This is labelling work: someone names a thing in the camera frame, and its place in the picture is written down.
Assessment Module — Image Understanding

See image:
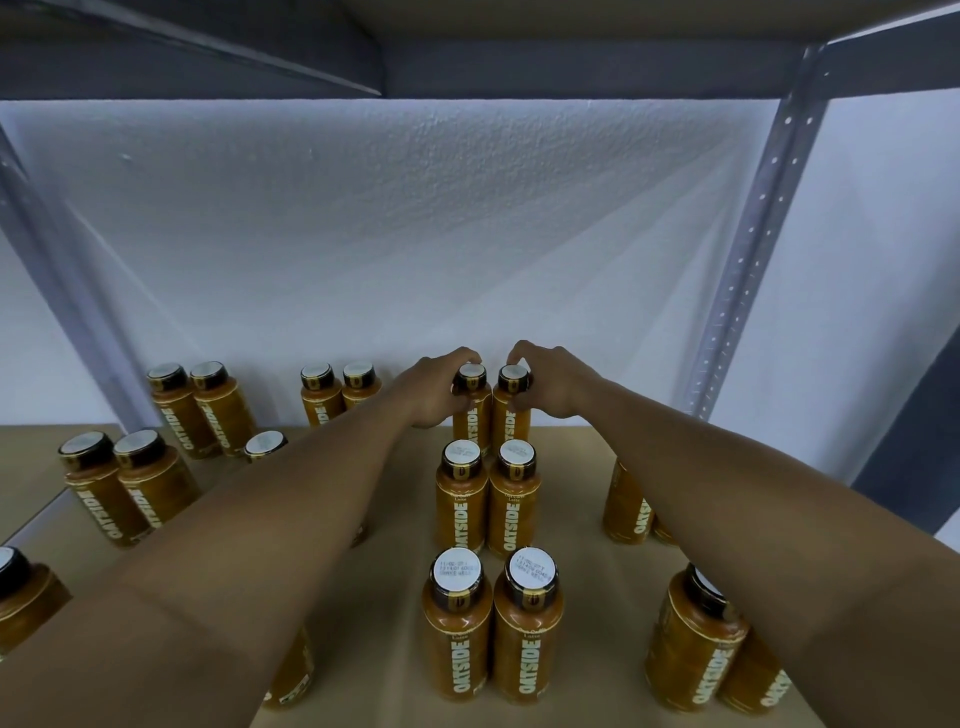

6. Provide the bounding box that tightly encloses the person's left hand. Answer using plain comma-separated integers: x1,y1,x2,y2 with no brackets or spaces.
382,348,485,431

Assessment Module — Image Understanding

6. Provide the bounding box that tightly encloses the person's right hand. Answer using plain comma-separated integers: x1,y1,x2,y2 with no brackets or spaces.
505,340,609,422

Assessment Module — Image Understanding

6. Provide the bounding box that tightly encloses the golden Oatside bottle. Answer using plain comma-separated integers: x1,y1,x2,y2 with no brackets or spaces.
453,360,495,449
493,360,536,447

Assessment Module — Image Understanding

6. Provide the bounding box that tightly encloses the white metal shelving rack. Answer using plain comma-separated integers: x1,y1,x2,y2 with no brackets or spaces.
0,0,960,728

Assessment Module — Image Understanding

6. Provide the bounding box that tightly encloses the group of orange Oatside bottles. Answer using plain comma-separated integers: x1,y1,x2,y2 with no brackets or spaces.
0,360,797,716

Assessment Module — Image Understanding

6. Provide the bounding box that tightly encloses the person's right forearm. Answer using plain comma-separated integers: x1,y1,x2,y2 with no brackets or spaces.
577,375,960,728

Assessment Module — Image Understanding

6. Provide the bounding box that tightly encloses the person's left forearm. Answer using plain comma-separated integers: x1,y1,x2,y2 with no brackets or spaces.
0,390,429,728

